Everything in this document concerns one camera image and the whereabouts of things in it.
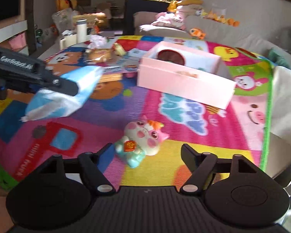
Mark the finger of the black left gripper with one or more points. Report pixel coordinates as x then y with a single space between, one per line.
64 86

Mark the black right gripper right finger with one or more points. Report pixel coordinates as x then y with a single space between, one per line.
200 165

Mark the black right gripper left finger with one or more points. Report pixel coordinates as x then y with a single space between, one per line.
92 167

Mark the blue wet wipes pack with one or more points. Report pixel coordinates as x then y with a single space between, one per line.
47 103

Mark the packaged bread bun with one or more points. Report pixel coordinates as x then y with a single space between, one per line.
98 55

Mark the pink teal lucky cat toy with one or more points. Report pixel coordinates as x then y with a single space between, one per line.
141 138

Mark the pink volcano toy package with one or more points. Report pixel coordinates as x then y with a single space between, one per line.
122 64

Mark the pink cardboard box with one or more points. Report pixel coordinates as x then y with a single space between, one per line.
203 78

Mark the yarn doll red hat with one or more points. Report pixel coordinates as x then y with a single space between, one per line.
171 56

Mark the white desk organiser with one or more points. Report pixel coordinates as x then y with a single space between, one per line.
69 39

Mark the wooden biscuit block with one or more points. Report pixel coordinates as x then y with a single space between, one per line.
111 77

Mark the crumpled white pink cloth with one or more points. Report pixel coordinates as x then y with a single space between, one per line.
96 42

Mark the white thermos bottle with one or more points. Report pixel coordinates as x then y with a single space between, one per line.
81 30

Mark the gold crown toy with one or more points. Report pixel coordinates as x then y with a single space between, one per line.
118 49

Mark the colourful cartoon play mat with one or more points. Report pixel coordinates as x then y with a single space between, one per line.
241 128

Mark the teal cloth on sofa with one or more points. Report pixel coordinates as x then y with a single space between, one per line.
277 59

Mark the orange clownfish plush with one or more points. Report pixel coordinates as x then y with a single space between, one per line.
197 33

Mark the pink patterned blanket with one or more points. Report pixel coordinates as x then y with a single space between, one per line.
171 20

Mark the beige sofa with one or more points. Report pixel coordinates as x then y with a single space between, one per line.
246 38

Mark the yellow plush toy pile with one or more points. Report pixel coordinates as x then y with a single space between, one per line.
217 18

